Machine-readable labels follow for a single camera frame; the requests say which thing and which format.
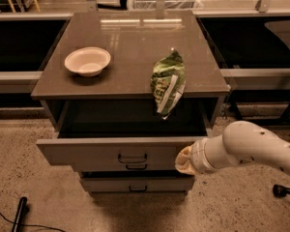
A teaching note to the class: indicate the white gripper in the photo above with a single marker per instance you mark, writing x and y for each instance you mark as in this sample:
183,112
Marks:
197,159

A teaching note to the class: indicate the grey top drawer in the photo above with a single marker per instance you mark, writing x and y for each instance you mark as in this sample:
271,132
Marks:
107,136

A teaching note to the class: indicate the grey drawer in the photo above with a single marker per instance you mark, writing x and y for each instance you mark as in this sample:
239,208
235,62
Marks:
137,181
107,136

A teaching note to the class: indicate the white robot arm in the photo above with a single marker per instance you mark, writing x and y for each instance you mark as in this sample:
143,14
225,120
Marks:
241,143

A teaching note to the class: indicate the grey bottom drawer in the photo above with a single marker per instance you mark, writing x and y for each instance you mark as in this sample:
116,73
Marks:
137,181

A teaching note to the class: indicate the grey drawer cabinet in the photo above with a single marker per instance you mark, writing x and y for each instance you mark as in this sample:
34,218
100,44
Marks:
135,42

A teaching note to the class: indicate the green chip bag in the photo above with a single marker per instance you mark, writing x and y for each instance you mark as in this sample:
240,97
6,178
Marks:
168,82

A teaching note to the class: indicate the black caster leg right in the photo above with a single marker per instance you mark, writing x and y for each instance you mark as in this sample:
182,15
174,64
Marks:
280,191

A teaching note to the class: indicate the white paper bowl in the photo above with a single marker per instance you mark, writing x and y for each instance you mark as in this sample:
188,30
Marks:
87,61

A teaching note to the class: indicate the black caster leg left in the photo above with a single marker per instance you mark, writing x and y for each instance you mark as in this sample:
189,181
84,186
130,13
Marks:
21,212

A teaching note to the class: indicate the white wire basket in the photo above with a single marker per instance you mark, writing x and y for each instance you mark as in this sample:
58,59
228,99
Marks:
168,4

